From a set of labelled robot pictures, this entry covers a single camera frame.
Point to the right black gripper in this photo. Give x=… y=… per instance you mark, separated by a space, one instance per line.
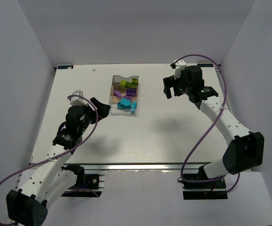
x=172 y=83

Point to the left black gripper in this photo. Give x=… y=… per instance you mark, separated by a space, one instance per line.
x=92 y=113

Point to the small cyan square lego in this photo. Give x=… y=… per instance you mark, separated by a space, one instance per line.
x=119 y=106

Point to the cyan lego brick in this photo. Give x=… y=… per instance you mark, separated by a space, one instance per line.
x=133 y=107

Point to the purple square lego brick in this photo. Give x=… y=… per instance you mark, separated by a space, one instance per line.
x=131 y=92

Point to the long green lego brick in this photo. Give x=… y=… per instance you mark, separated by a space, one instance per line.
x=123 y=83

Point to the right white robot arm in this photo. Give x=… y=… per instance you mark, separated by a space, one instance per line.
x=245 y=148

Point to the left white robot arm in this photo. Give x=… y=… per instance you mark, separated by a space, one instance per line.
x=29 y=204

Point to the clear transparent container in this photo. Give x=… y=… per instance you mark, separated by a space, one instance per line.
x=115 y=111

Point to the grey transparent container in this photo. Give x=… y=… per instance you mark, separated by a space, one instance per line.
x=117 y=79

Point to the right corner label sticker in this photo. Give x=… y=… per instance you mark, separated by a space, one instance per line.
x=205 y=65

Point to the corner label sticker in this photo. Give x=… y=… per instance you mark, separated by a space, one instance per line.
x=205 y=65
x=65 y=67

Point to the left corner label sticker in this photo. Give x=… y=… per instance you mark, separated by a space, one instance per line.
x=65 y=67

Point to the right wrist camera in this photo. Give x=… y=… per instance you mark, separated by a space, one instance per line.
x=178 y=67

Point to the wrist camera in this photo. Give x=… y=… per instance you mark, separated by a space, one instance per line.
x=178 y=67
x=77 y=100

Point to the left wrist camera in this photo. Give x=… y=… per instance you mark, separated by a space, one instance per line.
x=77 y=100

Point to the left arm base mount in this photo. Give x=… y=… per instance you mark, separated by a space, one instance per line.
x=88 y=184

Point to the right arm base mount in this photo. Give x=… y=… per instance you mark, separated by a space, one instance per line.
x=215 y=190

